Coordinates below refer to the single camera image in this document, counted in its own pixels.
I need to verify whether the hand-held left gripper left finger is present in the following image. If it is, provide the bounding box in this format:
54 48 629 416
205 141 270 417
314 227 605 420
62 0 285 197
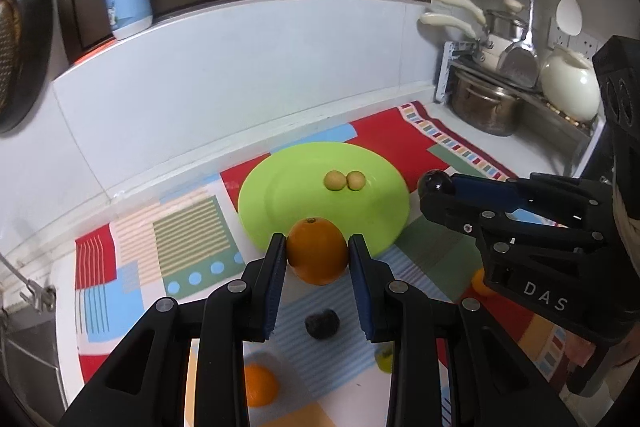
60 233 288 427

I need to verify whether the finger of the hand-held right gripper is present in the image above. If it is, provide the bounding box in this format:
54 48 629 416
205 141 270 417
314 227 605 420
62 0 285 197
418 170 607 258
452 172 613 228

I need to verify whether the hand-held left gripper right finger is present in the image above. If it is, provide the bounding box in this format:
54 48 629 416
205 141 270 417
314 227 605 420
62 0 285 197
347 234 581 427

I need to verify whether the orange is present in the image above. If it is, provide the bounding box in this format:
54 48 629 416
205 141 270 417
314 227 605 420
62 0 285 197
243 363 279 408
471 268 496 297
286 217 349 286

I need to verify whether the dark purple plum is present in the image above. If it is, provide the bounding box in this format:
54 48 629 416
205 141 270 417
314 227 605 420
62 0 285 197
305 308 341 340

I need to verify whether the small green fruit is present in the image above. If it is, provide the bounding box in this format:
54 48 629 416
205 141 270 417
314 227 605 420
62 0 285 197
375 344 396 374

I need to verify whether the green plate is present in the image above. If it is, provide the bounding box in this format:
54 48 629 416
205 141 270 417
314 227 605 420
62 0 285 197
237 143 411 256

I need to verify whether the colourful patterned mat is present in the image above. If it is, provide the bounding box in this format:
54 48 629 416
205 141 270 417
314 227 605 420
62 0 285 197
75 101 596 427

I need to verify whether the large steel pot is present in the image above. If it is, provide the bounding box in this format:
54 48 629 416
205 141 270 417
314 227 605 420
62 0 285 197
450 67 523 136

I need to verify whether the metal spatula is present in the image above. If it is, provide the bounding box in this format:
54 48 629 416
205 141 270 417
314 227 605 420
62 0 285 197
497 0 541 88

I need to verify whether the white round jar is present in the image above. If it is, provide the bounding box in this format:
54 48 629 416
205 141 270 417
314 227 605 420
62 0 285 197
540 46 601 120

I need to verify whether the black frying pan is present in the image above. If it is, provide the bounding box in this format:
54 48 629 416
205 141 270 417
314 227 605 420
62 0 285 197
0 0 53 132

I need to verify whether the cream-handled saucepan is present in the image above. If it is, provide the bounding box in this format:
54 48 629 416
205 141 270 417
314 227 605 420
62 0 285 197
419 13 511 70
434 0 528 40

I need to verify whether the wall outlet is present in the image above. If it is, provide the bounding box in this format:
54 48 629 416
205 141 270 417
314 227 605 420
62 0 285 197
550 19 601 55

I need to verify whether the metal rod bracket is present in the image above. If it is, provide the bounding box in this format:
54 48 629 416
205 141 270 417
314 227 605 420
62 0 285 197
0 252 56 313

